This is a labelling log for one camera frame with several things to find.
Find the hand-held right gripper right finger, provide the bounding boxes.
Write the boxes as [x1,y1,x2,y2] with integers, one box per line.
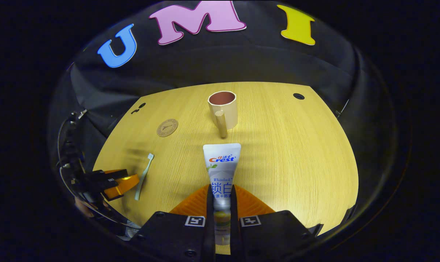
[230,184,323,262]

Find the white toothpaste tube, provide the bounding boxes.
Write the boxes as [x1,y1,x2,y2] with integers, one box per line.
[203,143,242,246]

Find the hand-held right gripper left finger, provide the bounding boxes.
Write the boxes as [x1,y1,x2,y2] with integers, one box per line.
[130,184,215,262]

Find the black backdrop cloth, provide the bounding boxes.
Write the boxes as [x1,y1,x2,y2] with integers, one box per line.
[48,0,397,233]

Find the pale green toothbrush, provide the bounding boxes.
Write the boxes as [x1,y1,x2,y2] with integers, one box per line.
[134,153,155,201]

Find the beige cup with handle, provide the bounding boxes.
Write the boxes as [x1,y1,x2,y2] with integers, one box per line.
[208,91,239,139]

